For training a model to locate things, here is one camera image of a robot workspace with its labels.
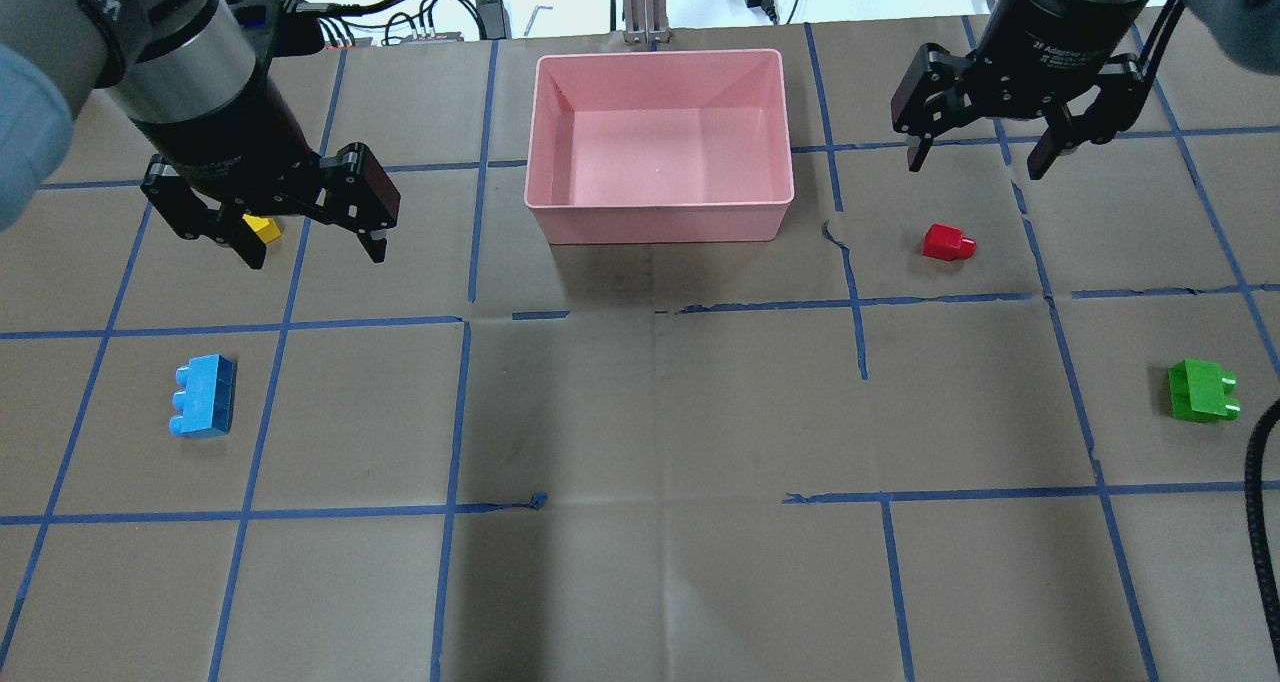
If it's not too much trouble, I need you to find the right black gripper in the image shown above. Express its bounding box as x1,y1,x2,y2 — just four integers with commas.
891,0,1153,180

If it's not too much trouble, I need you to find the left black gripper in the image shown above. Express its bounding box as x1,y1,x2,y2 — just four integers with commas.
140,82,402,269

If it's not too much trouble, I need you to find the yellow block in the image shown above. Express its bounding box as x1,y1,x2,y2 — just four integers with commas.
242,214,283,244

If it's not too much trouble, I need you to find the red block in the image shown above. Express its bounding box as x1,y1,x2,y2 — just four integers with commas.
922,223,977,262

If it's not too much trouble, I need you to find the blue block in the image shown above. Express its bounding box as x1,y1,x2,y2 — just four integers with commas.
168,354,237,439

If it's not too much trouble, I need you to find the green block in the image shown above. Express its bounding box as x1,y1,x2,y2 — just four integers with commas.
1167,358,1242,424

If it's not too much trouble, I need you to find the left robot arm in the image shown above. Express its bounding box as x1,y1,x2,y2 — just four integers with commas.
1,0,401,269

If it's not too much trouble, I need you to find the pink plastic box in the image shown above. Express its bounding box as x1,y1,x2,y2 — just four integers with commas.
524,49,795,244

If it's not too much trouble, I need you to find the small black adapter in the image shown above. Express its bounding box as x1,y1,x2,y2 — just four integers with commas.
475,0,509,40

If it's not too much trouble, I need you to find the allen key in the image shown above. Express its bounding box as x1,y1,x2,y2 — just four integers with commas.
522,4,554,38

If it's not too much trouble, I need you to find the aluminium frame post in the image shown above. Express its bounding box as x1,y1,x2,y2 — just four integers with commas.
622,0,671,45

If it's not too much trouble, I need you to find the black corrugated cable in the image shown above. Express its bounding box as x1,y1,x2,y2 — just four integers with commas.
1243,398,1280,663

